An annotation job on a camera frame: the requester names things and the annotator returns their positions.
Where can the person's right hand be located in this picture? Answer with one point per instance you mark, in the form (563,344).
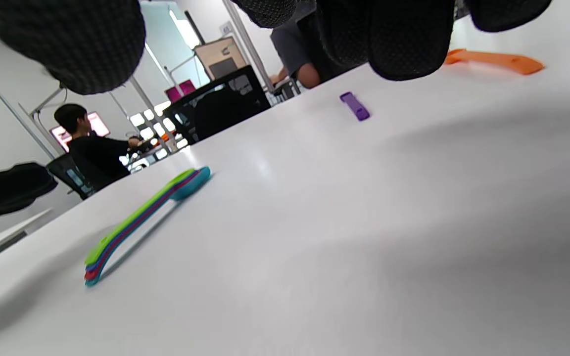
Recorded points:
(67,44)

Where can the person's left hand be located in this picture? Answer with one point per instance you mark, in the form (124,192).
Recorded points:
(8,190)

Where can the green measuring spoon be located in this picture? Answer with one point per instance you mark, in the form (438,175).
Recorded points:
(96,254)

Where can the blue measuring spoon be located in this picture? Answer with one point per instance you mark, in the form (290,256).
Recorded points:
(90,268)

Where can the red measuring spoon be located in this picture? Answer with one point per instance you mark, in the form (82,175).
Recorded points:
(90,275)

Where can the teal measuring spoon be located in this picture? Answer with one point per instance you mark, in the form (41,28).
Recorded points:
(191,185)

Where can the purple measuring spoon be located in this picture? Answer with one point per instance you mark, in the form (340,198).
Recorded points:
(355,106)

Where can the orange measuring spoon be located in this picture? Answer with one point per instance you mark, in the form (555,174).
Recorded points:
(502,60)

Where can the black office chair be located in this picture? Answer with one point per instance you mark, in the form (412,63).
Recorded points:
(70,175)

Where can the pink lit monitor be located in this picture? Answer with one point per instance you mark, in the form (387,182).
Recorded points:
(99,123)

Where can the magenta box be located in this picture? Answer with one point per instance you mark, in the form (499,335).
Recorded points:
(181,91)

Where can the monitor screen on stand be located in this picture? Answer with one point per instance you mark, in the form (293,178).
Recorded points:
(220,59)

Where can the black mesh chair chrome base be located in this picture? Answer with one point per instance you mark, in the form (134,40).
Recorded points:
(215,113)

